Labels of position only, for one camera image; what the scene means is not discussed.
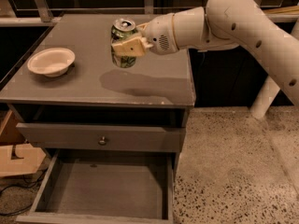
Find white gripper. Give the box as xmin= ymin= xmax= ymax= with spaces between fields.
xmin=111 ymin=13 xmax=178 ymax=57

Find green soda can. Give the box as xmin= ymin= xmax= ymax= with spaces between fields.
xmin=111 ymin=18 xmax=137 ymax=68

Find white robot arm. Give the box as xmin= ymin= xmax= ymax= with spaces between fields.
xmin=111 ymin=0 xmax=299 ymax=105

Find grey drawer cabinet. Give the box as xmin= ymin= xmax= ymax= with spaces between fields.
xmin=0 ymin=14 xmax=197 ymax=165

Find grey top drawer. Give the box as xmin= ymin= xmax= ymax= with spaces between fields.
xmin=17 ymin=123 xmax=185 ymax=152

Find round metal drawer knob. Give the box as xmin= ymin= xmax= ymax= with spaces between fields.
xmin=98 ymin=136 xmax=107 ymax=146

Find open grey middle drawer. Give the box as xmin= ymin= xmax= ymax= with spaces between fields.
xmin=17 ymin=149 xmax=174 ymax=224

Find white paper bowl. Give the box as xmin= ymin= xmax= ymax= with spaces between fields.
xmin=27 ymin=48 xmax=76 ymax=77

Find white diagonal support pole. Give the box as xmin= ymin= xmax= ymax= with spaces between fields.
xmin=250 ymin=22 xmax=299 ymax=119

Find light wooden block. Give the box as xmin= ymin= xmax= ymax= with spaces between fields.
xmin=0 ymin=144 xmax=46 ymax=177

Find wooden board on left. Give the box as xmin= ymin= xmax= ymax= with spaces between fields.
xmin=0 ymin=110 xmax=24 ymax=146

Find dark wall cabinet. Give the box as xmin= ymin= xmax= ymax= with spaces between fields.
xmin=184 ymin=22 xmax=299 ymax=108

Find black floor cable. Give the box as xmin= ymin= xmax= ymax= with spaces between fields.
xmin=0 ymin=168 xmax=49 ymax=217

